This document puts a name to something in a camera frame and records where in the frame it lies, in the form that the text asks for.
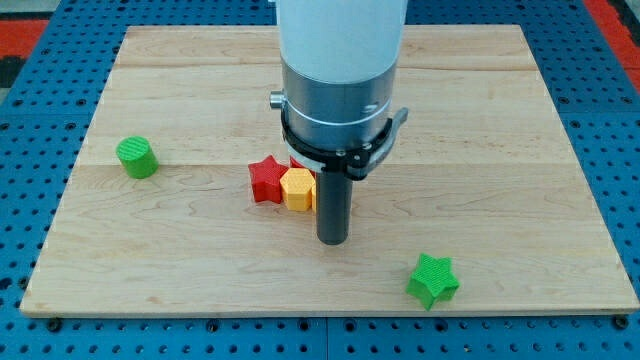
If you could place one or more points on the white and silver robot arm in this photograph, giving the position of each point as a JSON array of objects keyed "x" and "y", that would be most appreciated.
[{"x": 338, "y": 66}]

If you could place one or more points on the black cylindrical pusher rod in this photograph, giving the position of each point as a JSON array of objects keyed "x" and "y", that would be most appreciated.
[{"x": 333, "y": 206}]

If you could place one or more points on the yellow hexagon block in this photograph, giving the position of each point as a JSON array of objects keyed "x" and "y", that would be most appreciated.
[{"x": 296, "y": 185}]

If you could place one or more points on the red star block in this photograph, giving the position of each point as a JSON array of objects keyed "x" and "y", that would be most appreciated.
[{"x": 265, "y": 179}]

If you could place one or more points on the green star block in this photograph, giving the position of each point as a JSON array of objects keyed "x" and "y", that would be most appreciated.
[{"x": 432, "y": 280}]

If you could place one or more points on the wooden board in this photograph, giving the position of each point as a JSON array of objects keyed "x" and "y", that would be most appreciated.
[{"x": 482, "y": 172}]

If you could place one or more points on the green cylinder block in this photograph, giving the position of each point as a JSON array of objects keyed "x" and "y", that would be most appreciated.
[{"x": 137, "y": 157}]

